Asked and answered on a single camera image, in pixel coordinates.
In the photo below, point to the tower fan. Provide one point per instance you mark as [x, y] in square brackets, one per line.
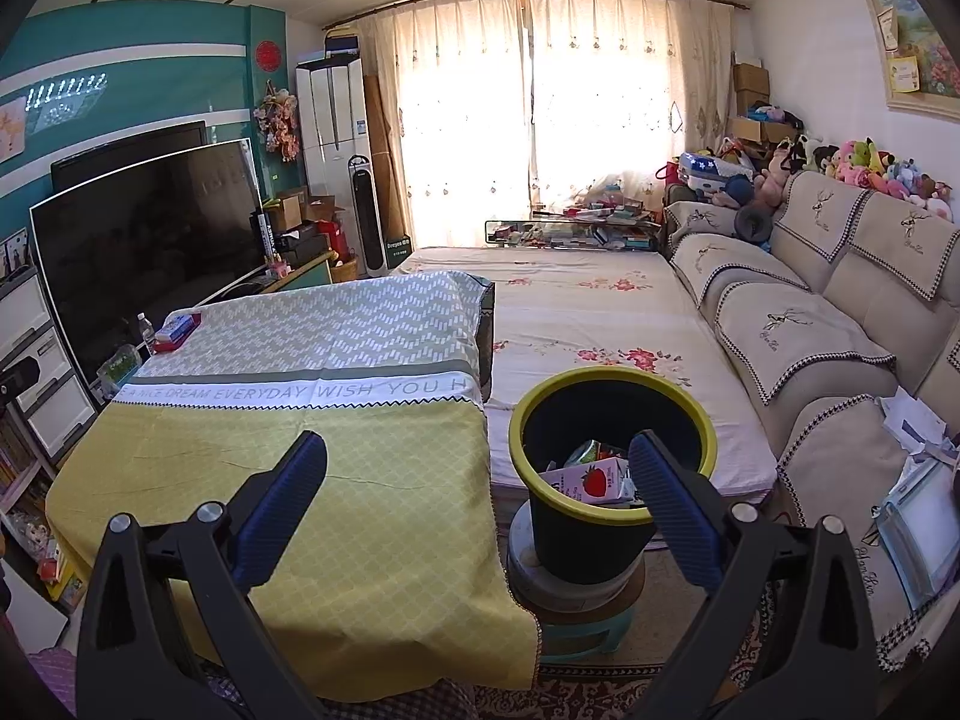
[367, 217]

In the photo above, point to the glass table with clutter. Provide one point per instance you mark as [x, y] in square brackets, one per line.
[570, 232]

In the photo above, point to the yellow and green tablecloth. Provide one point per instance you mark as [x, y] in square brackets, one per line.
[187, 465]

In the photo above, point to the hanging flower decoration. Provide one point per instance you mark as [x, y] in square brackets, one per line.
[279, 124]

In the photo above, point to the plastic bag with greens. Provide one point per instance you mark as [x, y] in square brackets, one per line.
[118, 369]

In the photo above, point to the green box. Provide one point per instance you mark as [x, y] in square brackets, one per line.
[399, 253]

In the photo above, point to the cream curtains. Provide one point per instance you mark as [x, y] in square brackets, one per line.
[465, 90]

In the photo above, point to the teal plastic stool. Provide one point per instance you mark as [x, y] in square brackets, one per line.
[585, 637]

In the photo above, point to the flat red box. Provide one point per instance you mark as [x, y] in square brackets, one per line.
[169, 345]

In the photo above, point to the pink carton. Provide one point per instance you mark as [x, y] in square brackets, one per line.
[589, 481]

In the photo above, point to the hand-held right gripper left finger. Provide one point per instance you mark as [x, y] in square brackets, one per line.
[281, 510]

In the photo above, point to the beige sofa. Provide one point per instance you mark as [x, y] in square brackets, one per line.
[787, 330]

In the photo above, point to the white round tub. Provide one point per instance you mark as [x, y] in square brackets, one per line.
[570, 594]

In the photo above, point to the framed wall picture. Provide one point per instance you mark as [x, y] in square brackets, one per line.
[930, 52]

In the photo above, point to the black shuttlecock tube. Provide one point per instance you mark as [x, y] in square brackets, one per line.
[264, 240]

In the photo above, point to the clear water bottle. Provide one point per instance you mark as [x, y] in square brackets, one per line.
[145, 330]

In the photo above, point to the large flat television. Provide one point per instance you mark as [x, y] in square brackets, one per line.
[150, 240]

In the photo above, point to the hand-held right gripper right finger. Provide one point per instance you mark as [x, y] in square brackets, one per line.
[675, 510]

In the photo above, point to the white drawer unit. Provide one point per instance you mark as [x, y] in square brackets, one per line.
[22, 315]

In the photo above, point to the stacked cardboard boxes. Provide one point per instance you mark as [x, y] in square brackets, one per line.
[750, 90]

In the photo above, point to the row of photo frames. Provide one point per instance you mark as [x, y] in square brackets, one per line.
[15, 251]

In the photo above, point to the patterned rug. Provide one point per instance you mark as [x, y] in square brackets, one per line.
[570, 690]

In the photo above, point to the red container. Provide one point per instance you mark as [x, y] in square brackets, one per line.
[334, 240]

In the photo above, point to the red round wall ornament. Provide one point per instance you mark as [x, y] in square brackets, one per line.
[268, 55]

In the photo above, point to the blue folder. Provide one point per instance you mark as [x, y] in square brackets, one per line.
[922, 532]

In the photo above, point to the small black television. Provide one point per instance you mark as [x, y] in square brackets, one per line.
[127, 146]

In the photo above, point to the open cardboard boxes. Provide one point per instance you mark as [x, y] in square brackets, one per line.
[289, 206]

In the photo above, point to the wicker basket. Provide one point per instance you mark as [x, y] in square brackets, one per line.
[345, 270]

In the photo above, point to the loose papers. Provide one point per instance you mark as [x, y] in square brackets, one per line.
[915, 420]

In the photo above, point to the cartoon wall poster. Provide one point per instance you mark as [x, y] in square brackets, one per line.
[11, 131]

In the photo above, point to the yellow and teal TV cabinet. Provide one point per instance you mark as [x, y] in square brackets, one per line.
[307, 274]

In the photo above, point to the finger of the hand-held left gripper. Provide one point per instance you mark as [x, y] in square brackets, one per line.
[19, 376]

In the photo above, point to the dark box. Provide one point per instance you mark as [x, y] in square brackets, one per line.
[341, 43]

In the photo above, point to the pile of plush toys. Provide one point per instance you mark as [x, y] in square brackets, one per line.
[870, 161]

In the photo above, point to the black bin with yellow rim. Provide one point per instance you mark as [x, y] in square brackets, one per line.
[570, 547]

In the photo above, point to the pile of toy packets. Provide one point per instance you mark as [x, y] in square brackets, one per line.
[52, 562]

